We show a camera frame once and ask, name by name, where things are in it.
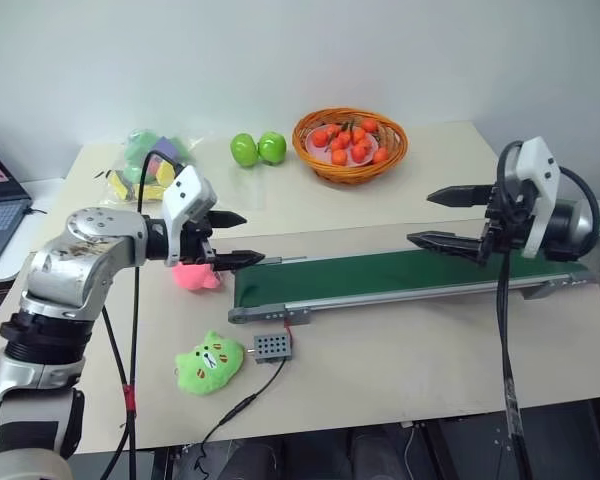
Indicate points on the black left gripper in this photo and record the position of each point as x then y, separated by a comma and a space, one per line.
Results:
197, 245

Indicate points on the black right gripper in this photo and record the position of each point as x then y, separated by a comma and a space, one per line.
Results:
507, 220

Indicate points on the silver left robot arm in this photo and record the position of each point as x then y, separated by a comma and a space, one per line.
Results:
80, 260

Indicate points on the green conveyor belt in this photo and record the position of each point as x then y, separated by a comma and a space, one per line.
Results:
380, 272

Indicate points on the pink plush toy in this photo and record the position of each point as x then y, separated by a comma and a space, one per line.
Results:
192, 277

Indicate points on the green toy apple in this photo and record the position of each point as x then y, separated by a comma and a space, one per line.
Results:
272, 147
242, 150

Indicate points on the small orange toy fruit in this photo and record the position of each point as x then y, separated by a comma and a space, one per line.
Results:
344, 137
337, 145
380, 156
370, 125
358, 135
333, 131
338, 158
358, 154
320, 136
363, 144

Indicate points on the orange wicker basket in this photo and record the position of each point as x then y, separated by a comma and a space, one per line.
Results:
350, 174

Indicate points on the grey perforated control box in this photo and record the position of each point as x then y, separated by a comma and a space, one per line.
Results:
272, 347

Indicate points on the white plate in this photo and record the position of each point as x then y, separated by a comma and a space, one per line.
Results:
314, 151

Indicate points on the clear plastic bag of toys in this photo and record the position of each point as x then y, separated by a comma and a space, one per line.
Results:
130, 170

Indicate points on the green cat plush toy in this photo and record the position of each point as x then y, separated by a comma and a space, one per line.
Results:
207, 362

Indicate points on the black laptop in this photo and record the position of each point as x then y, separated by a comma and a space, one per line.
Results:
0, 220

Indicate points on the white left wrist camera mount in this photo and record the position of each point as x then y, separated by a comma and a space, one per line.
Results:
185, 195

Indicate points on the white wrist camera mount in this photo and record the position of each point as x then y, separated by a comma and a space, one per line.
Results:
185, 195
540, 165

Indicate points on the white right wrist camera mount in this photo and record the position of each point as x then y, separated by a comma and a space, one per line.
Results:
540, 165

